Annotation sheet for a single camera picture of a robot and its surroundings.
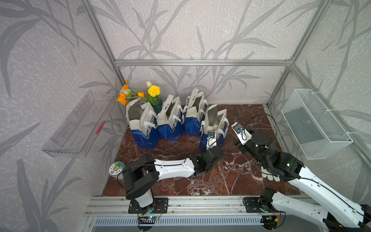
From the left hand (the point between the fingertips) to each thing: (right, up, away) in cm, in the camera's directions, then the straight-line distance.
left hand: (219, 141), depth 81 cm
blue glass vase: (-40, +22, +16) cm, 48 cm away
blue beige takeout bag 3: (-14, +17, +6) cm, 23 cm away
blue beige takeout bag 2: (-28, +11, +1) cm, 30 cm away
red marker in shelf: (-59, +9, -13) cm, 61 cm away
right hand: (+7, +8, -12) cm, 16 cm away
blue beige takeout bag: (-43, +12, 0) cm, 45 cm away
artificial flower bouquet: (-58, +28, +10) cm, 65 cm away
